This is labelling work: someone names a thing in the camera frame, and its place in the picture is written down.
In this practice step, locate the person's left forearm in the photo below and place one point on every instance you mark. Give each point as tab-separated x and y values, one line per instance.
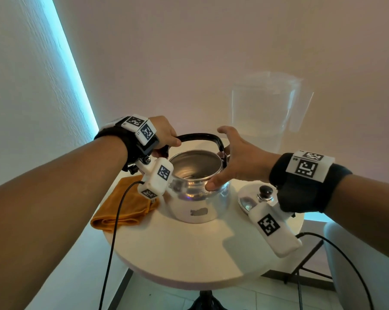
52	206

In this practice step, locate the clear plastic pitcher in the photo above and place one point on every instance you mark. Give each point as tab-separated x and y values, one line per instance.
265	112

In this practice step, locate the person's right hand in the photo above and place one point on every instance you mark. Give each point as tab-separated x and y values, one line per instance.
246	161

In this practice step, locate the orange folded cloth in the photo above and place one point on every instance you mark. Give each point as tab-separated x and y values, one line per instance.
129	206

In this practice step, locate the cyan light strip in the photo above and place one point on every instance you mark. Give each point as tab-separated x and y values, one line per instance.
72	61

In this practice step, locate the steel kettle lid black knob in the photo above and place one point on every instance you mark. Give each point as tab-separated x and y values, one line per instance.
250	198

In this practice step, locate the person's left hand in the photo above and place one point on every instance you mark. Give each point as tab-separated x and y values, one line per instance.
163	129

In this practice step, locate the black wristband with marker blocks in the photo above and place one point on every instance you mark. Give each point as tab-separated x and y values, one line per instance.
297	193
139	129

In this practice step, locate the white wrist camera with marker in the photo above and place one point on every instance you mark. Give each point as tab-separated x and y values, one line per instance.
275	230
155	179

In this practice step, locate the person's left fingers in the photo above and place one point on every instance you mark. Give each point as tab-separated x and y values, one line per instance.
173	141

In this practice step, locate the black table pedestal base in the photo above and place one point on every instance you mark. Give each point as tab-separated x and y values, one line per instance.
206	301

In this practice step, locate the black metal frame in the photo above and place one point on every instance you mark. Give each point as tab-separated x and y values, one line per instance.
306	258

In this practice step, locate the person's right thumb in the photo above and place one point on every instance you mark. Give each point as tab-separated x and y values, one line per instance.
217	182

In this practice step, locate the person's right forearm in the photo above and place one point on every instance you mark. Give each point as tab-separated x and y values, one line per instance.
369	209

